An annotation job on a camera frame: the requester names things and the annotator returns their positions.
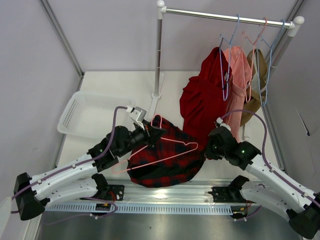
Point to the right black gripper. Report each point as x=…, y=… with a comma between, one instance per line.
x=211, y=150

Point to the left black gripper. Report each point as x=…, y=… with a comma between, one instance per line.
x=151, y=133

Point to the red navy plaid skirt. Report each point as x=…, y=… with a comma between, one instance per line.
x=175, y=159

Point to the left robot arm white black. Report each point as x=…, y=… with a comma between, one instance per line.
x=82, y=177

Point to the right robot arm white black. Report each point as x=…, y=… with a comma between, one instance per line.
x=297, y=204

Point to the red dress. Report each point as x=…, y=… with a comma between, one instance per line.
x=201, y=102

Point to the white plastic basket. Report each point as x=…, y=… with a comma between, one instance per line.
x=90, y=115

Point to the pink garment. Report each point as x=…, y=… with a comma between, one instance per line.
x=241, y=75

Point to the tan brown garment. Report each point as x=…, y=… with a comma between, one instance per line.
x=259, y=69

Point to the metal clothes rack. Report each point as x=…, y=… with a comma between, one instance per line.
x=293, y=24

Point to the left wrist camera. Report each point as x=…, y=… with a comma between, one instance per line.
x=137, y=115

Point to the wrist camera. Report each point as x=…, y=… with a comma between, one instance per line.
x=220, y=123
x=137, y=115

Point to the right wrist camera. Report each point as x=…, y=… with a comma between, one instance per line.
x=220, y=123

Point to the white slotted cable duct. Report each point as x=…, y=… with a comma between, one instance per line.
x=130, y=208

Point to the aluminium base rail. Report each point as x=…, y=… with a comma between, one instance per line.
x=195, y=192

